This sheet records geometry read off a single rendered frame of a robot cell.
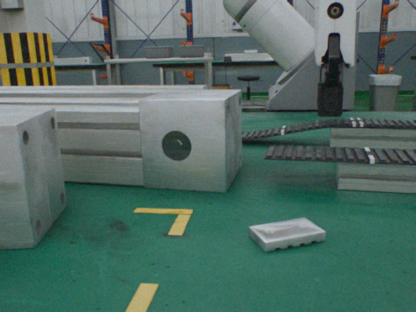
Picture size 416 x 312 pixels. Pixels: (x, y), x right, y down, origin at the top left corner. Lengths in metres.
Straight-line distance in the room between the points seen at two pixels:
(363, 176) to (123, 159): 0.25
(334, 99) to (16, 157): 0.41
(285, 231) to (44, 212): 0.19
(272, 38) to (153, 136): 0.67
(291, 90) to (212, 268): 0.74
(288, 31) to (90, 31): 7.99
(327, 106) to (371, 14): 7.79
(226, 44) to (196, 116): 7.78
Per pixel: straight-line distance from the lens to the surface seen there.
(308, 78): 0.99
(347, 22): 0.58
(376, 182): 0.44
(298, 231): 0.32
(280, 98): 0.99
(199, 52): 3.54
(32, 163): 0.34
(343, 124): 0.63
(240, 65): 5.20
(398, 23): 8.46
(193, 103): 0.41
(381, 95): 5.58
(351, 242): 0.33
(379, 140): 0.63
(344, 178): 0.44
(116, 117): 0.44
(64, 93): 0.69
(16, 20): 3.97
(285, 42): 1.05
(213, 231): 0.34
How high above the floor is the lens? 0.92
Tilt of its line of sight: 15 degrees down
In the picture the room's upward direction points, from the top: 2 degrees counter-clockwise
